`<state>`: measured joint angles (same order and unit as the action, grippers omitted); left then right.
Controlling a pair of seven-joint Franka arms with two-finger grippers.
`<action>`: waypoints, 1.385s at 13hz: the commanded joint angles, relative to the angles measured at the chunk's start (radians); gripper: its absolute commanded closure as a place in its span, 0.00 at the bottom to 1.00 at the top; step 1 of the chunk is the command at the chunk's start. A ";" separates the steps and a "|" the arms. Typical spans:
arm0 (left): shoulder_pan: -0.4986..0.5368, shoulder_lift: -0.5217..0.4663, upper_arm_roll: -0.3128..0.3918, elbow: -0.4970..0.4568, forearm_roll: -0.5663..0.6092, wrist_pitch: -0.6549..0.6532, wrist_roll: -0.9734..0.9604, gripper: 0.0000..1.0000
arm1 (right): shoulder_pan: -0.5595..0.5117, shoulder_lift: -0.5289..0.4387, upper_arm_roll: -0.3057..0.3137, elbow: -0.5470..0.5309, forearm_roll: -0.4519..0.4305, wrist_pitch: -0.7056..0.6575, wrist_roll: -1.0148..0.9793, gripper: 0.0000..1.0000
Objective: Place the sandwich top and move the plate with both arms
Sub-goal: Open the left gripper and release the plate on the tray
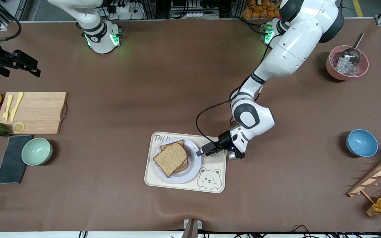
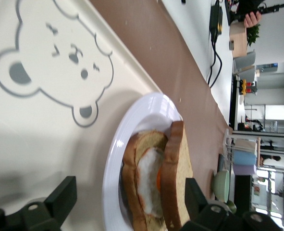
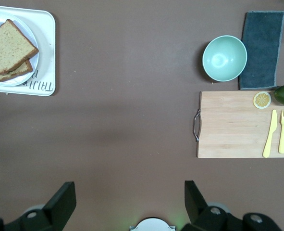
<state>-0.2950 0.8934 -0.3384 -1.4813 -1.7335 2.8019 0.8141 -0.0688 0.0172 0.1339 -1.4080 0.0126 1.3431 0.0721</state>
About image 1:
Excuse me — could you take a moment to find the round white plate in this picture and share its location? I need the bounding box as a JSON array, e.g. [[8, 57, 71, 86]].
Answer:
[[154, 137, 202, 184]]

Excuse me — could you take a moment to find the brown bread slice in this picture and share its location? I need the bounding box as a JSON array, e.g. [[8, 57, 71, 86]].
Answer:
[[160, 139, 190, 173]]

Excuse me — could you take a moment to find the brown bread slice sandwich lid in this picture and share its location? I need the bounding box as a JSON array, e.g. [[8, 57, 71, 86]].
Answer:
[[153, 142, 188, 178]]

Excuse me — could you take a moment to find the pale yellow plastic knife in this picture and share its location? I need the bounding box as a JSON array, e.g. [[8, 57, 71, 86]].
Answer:
[[10, 92, 24, 122]]

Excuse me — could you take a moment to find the wooden cutting board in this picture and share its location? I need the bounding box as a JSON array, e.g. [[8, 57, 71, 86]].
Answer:
[[0, 92, 68, 135]]

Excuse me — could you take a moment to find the cream tray with bear print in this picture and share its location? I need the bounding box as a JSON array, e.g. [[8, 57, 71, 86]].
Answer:
[[144, 132, 228, 193]]

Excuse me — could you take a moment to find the pale yellow plastic fork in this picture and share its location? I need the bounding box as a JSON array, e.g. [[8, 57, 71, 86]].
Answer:
[[2, 94, 14, 122]]

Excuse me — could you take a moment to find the mint green bowl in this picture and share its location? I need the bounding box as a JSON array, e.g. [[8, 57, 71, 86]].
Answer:
[[21, 138, 53, 166]]

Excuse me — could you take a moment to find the dark grey cloth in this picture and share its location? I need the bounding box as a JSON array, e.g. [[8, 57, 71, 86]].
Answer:
[[0, 135, 33, 184]]

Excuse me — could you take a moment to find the white power strip with plugs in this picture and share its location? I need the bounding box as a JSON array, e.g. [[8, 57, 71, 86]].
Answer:
[[109, 2, 145, 20]]

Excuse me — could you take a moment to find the blue bowl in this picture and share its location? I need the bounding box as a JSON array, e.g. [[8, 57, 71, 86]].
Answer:
[[345, 129, 379, 157]]

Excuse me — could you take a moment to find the clear ice cubes pile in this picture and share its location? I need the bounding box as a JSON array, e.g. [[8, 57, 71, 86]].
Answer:
[[331, 53, 357, 75]]

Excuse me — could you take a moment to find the orange snack bag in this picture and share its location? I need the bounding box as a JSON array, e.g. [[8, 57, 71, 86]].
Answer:
[[242, 0, 282, 19]]

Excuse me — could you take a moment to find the metal scoop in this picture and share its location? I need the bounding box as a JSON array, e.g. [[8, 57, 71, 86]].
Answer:
[[339, 33, 365, 66]]

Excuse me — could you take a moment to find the wooden cup rack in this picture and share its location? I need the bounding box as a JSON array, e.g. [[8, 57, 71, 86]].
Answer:
[[347, 152, 381, 217]]

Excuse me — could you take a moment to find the pink bowl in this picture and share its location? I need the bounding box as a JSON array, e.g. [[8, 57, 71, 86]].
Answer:
[[326, 45, 369, 81]]

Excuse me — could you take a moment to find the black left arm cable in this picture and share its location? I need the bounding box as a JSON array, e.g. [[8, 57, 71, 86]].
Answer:
[[195, 43, 271, 146]]

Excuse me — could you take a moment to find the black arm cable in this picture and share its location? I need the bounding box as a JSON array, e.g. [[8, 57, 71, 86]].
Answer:
[[0, 3, 22, 43], [195, 43, 271, 146]]

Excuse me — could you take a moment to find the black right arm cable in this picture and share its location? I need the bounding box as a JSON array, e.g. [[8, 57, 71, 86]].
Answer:
[[0, 3, 22, 43]]

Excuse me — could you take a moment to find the grey metal table bracket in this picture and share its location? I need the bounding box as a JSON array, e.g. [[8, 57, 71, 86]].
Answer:
[[181, 219, 203, 238]]

